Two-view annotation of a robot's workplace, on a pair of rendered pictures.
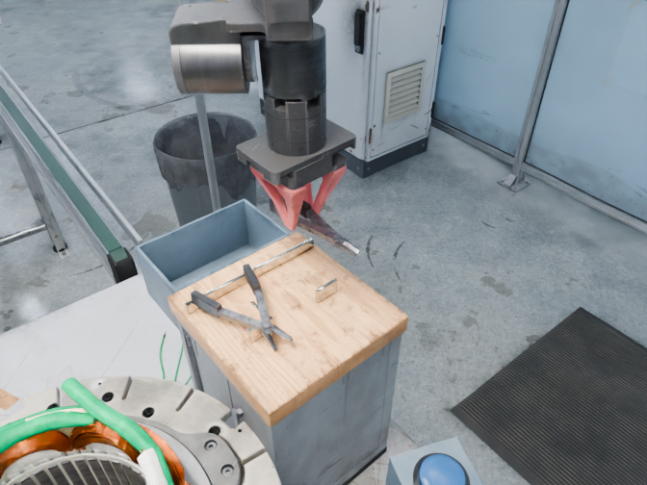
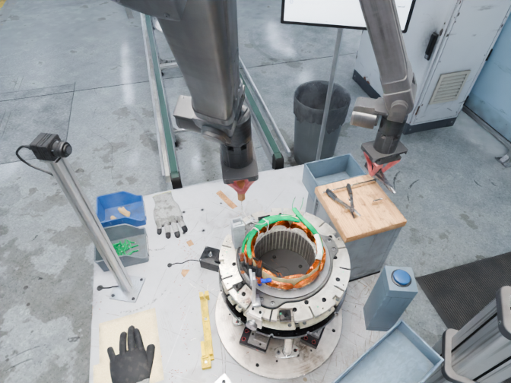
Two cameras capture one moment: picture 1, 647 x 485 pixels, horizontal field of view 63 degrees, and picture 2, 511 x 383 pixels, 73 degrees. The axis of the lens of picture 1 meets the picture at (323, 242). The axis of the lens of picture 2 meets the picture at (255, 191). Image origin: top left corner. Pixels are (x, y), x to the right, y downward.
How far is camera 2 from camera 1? 0.46 m
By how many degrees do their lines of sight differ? 18
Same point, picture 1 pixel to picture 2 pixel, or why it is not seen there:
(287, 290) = (361, 197)
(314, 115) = (394, 142)
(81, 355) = (261, 196)
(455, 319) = (435, 232)
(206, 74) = (361, 122)
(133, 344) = (281, 197)
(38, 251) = not seen: hidden behind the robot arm
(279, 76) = (386, 128)
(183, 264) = (318, 173)
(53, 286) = not seen: hidden behind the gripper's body
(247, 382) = (341, 226)
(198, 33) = (363, 109)
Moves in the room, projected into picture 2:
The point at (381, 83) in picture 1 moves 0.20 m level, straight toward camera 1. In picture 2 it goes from (435, 80) to (430, 92)
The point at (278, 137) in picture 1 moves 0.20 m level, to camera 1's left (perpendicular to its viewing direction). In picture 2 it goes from (379, 146) to (303, 128)
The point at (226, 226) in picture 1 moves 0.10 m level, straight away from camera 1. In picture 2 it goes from (339, 163) to (339, 144)
